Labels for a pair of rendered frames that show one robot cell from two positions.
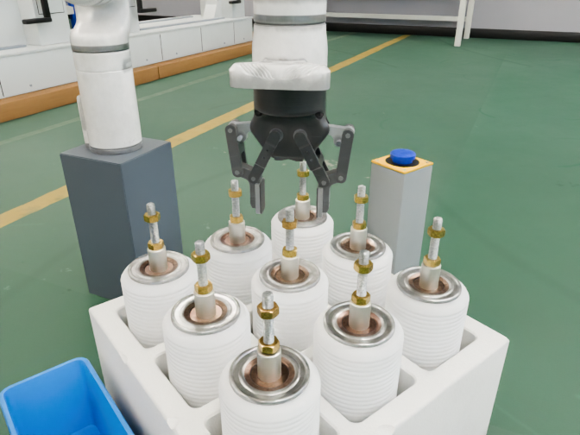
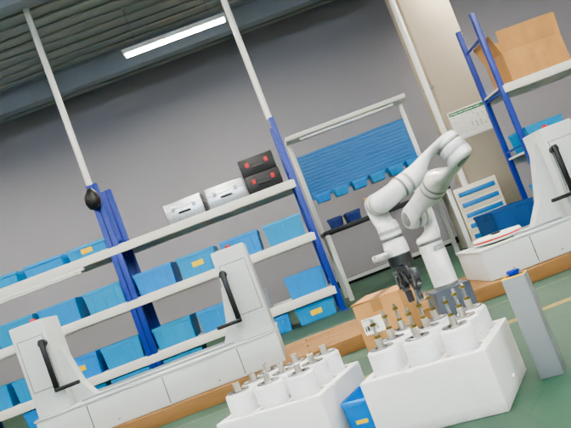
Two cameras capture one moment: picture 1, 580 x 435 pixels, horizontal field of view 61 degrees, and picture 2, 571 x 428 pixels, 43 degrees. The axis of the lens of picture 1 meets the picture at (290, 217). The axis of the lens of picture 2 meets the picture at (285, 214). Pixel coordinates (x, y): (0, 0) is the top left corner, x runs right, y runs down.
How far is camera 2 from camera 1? 204 cm
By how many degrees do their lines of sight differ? 69
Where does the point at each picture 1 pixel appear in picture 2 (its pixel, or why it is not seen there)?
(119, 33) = (430, 235)
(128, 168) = (438, 295)
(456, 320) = (451, 337)
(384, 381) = (416, 355)
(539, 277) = not seen: outside the picture
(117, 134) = (438, 279)
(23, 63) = (553, 233)
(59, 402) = not seen: hidden behind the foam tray
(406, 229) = (520, 311)
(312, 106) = (397, 263)
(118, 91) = (433, 261)
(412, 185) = (511, 286)
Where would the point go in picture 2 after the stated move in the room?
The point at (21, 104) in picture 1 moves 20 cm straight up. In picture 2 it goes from (549, 265) to (535, 232)
